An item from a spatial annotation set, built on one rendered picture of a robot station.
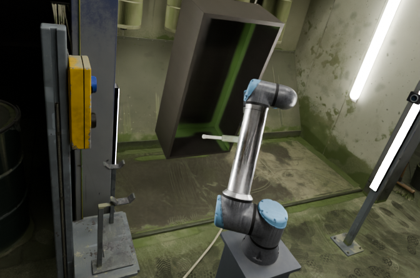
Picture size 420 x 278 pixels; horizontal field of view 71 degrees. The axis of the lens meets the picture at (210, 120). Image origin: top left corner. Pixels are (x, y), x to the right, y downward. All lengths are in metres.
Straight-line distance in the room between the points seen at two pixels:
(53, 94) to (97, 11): 0.55
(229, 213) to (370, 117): 2.45
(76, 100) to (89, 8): 0.56
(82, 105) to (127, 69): 2.39
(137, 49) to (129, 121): 0.78
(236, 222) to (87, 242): 0.64
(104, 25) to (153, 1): 2.01
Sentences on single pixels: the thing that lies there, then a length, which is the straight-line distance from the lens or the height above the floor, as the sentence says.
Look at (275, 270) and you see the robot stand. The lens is 1.61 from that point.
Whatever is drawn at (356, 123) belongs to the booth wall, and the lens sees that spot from 3.68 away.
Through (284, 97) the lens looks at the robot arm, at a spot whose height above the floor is 1.38.
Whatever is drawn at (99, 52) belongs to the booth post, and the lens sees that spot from 1.41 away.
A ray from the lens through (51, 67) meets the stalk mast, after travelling 0.90.
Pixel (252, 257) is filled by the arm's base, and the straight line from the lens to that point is 1.58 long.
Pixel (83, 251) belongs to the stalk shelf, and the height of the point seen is 0.79.
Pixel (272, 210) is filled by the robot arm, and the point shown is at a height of 0.91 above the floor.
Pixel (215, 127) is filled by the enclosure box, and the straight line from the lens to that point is 2.87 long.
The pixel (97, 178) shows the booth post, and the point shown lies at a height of 0.75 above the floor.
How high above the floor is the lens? 1.83
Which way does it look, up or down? 26 degrees down
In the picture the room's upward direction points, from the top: 11 degrees clockwise
